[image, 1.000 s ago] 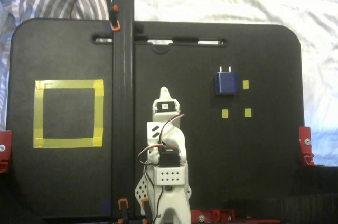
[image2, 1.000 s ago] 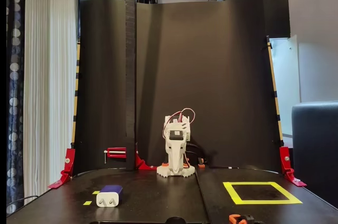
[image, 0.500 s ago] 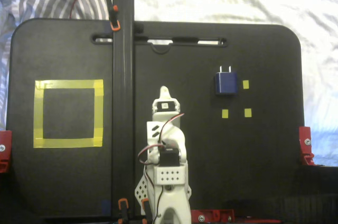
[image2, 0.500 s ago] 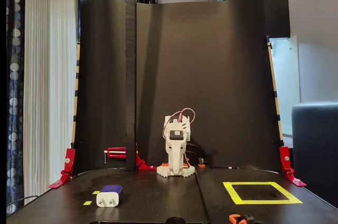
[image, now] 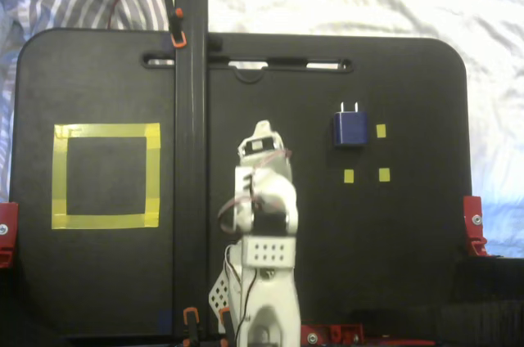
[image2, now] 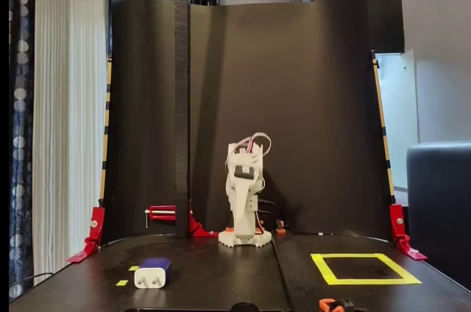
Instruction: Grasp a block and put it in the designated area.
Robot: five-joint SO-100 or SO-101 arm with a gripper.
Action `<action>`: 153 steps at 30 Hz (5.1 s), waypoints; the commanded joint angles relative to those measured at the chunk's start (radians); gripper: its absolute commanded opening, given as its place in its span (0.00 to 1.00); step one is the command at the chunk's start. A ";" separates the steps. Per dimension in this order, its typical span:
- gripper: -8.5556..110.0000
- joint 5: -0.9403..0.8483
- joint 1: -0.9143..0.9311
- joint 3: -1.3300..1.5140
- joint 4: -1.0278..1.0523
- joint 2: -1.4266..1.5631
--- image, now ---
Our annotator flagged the small orange base clamp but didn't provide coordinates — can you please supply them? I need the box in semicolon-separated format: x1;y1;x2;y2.
219;308;238;347

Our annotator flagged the red white servo wire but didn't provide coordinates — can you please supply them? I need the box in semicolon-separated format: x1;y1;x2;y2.
216;149;294;236

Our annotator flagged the red corner bracket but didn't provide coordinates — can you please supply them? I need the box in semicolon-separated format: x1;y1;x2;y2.
462;195;489;257
0;201;20;269

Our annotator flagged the yellow tape square outline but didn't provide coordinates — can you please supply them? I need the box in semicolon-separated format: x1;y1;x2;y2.
51;122;161;230

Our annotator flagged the orange and black bar clamp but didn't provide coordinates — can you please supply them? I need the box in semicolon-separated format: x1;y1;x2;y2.
182;308;204;347

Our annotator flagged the black backdrop sheet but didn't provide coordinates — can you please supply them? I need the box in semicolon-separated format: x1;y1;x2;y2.
0;255;524;347

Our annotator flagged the black flat bar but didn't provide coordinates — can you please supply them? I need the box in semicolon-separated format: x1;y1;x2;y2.
174;0;210;342

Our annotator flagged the orange and black spring clamp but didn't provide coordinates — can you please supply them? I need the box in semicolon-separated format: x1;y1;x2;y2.
161;0;188;50

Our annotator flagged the blue and white charger plug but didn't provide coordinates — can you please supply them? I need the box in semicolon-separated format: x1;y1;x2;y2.
332;101;368;148

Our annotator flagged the red post foot bracket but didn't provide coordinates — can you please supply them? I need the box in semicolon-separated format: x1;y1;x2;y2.
300;323;365;345

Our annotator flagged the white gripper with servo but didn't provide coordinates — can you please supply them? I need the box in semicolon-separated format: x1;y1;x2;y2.
237;119;293;174

